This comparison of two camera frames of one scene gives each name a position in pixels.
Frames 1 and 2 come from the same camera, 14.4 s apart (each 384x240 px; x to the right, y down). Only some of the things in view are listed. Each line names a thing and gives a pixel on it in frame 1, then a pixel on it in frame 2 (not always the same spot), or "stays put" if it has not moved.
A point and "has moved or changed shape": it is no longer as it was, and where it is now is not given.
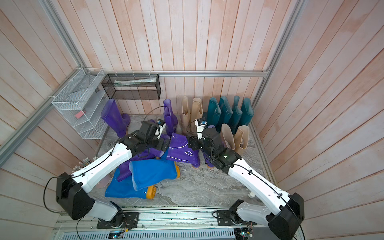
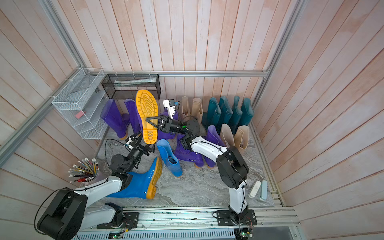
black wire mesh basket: x=133 y=86 stays put
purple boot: x=111 y=114 stays put
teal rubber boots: x=224 y=113 stays put
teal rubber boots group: x=247 y=112 stays put
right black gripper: x=193 y=142 -> x=167 y=125
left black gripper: x=159 y=145 -> x=140 y=148
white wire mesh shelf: x=80 y=103 stays put
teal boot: x=213 y=113 stays put
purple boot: x=124 y=172 has moved or changed shape
